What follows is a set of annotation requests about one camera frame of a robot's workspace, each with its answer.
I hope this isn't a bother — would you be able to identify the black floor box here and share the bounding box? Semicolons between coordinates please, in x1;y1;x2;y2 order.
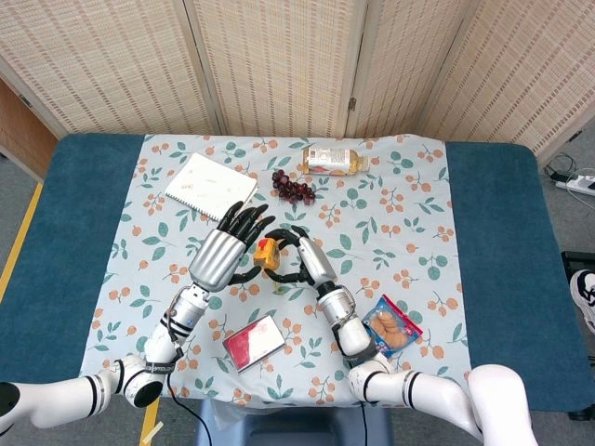
561;250;595;273

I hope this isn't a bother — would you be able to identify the floral printed tablecloth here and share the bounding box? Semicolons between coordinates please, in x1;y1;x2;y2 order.
73;133;476;409

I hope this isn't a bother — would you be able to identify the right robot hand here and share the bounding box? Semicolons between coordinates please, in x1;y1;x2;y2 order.
263;225;339;292

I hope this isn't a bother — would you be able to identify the clear juice bottle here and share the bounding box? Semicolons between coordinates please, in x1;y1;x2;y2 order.
301;147;372;177

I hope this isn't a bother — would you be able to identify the red ink pad case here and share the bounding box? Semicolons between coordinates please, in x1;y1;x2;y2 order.
221;314;286;374

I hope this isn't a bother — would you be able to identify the teal table cover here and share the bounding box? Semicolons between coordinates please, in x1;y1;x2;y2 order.
0;133;580;413

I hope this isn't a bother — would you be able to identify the woven folding screen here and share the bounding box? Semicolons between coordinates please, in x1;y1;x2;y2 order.
0;0;595;157

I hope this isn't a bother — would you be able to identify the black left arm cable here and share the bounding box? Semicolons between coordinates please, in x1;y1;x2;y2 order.
166;371;205;446

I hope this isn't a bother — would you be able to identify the white paper strip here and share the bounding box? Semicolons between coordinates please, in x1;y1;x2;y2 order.
141;421;165;445

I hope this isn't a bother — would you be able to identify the blue cookie bag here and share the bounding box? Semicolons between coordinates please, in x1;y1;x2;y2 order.
361;294;424;359

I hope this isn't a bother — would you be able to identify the black and white sneaker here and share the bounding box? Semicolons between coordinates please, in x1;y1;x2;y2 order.
569;269;595;335

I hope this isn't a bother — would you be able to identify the dark purple grape bunch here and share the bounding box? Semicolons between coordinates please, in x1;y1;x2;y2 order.
271;169;317;204

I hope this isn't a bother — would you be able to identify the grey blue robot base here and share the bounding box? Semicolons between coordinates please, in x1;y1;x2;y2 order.
194;399;394;446

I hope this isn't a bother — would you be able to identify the small yellow toy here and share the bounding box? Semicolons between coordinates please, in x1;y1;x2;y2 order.
253;237;284;294

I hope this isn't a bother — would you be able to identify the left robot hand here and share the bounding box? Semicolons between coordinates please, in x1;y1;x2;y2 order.
189;201;276;294

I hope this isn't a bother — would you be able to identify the brown wooden cabinet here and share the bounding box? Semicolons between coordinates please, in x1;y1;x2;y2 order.
0;78;60;180

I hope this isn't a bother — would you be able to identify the white power strip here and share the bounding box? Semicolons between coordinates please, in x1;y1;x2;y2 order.
555;174;595;196

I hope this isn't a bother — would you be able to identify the white spiral notebook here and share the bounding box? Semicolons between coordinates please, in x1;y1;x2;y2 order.
164;152;259;223

